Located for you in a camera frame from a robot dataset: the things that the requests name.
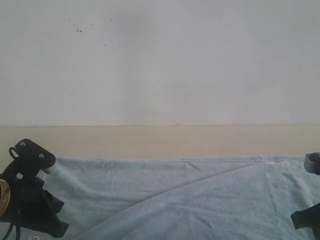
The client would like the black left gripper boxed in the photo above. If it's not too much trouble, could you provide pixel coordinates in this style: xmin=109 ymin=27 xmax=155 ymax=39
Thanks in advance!
xmin=4 ymin=174 xmax=69 ymax=238

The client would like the light blue fleece towel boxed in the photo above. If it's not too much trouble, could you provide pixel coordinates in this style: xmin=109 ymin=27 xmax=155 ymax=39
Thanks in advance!
xmin=39 ymin=155 xmax=320 ymax=240

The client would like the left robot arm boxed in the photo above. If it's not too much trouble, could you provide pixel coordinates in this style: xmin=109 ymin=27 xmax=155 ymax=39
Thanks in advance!
xmin=0 ymin=174 xmax=70 ymax=240

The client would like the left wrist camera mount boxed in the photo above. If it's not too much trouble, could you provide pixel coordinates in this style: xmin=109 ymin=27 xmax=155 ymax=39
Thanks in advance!
xmin=1 ymin=138 xmax=56 ymax=180

